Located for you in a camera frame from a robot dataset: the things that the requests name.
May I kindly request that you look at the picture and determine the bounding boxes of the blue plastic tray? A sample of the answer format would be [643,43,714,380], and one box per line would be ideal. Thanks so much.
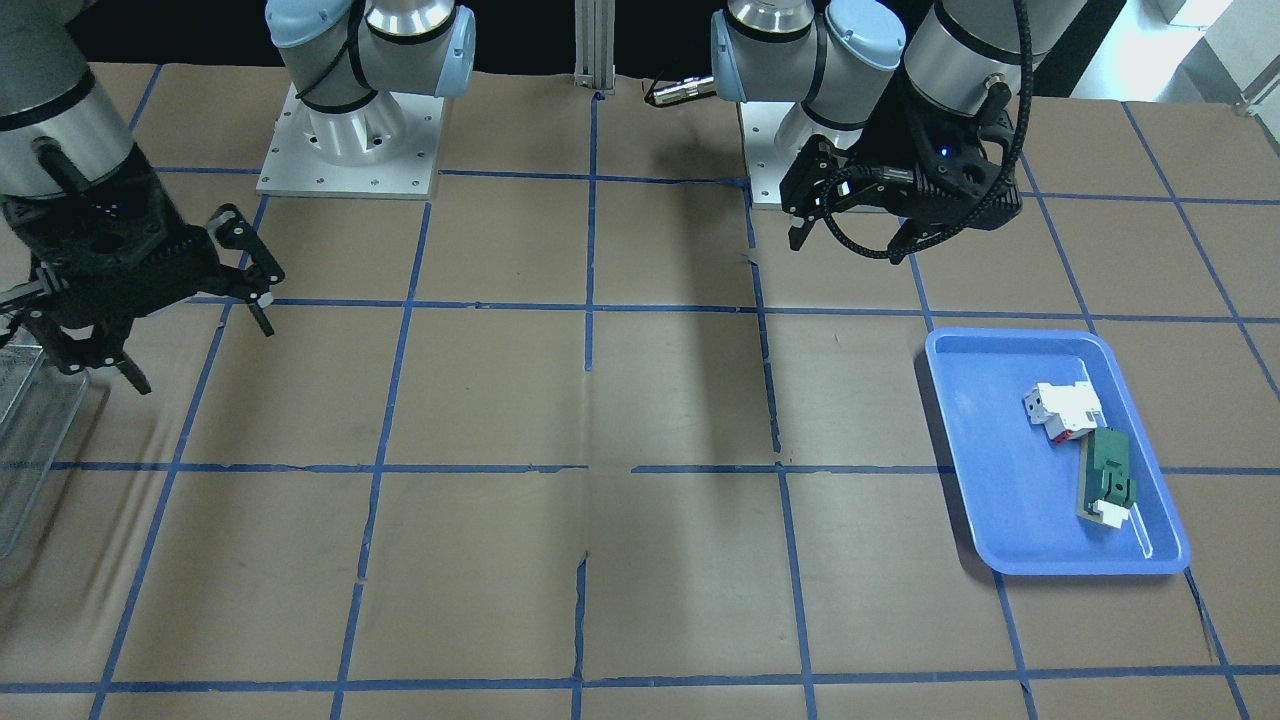
[923,327,1190,577]

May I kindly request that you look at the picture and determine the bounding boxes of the green switch with white cap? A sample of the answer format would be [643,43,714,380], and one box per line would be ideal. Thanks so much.
[1076,427,1137,529]

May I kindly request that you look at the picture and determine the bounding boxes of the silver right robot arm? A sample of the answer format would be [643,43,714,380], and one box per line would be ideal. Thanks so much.
[3,1,477,395]

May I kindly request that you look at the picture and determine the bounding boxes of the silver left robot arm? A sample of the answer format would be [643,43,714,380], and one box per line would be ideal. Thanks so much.
[710,1,1085,265]

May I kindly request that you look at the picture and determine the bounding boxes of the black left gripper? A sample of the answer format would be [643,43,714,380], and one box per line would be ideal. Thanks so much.
[780,72,1014,265]

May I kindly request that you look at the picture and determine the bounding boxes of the wire mesh shelf basket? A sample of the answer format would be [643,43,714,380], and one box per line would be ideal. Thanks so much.
[1,345,90,585]

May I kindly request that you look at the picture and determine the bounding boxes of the aluminium frame post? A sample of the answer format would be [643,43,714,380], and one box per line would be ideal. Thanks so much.
[573,0,616,95]

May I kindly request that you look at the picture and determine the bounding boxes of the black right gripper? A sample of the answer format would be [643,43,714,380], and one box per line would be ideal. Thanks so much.
[0,150,287,395]

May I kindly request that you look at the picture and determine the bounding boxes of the white circuit breaker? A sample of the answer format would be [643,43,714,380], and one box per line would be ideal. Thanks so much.
[1021,380,1102,445]

